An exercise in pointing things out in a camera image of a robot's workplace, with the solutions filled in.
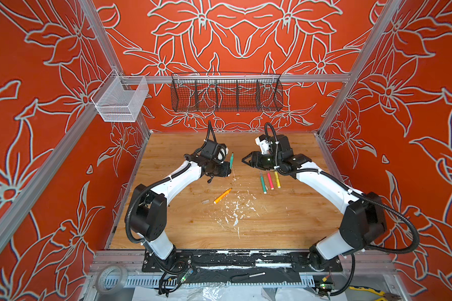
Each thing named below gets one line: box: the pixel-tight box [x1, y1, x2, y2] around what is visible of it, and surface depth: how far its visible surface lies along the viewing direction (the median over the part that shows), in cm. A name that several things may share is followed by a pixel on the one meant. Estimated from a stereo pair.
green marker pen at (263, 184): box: [259, 171, 267, 195], surface depth 97 cm
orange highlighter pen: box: [213, 187, 233, 204], surface depth 93 cm
